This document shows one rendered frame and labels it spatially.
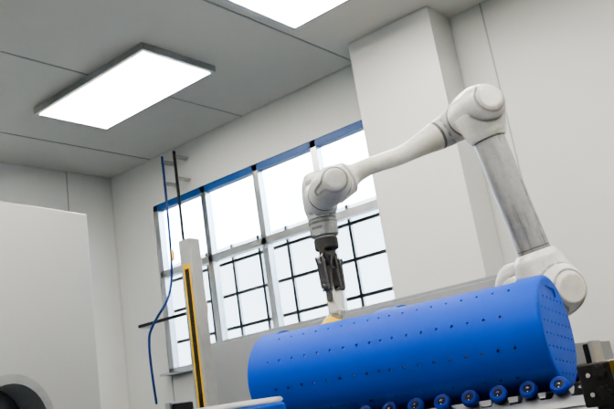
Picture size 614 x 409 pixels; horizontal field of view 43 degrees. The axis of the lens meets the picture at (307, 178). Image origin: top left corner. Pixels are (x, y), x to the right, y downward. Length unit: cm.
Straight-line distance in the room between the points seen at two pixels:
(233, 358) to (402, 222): 140
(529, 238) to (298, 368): 80
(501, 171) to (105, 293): 544
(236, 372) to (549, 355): 292
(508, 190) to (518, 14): 297
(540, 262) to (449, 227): 253
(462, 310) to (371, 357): 28
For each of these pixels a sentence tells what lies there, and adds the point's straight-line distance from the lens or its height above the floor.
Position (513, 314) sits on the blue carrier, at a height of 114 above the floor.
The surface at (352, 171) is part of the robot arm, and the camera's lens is 229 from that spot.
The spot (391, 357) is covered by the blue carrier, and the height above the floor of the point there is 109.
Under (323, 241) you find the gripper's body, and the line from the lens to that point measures 237.
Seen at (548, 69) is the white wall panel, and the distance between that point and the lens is 511.
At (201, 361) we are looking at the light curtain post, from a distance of 300.
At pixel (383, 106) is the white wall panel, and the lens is 528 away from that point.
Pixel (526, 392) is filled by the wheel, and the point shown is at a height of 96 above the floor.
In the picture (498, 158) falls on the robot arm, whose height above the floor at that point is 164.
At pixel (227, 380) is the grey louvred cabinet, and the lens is 468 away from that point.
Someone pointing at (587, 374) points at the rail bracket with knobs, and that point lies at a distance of 180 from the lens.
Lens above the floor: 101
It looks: 16 degrees up
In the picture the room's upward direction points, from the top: 9 degrees counter-clockwise
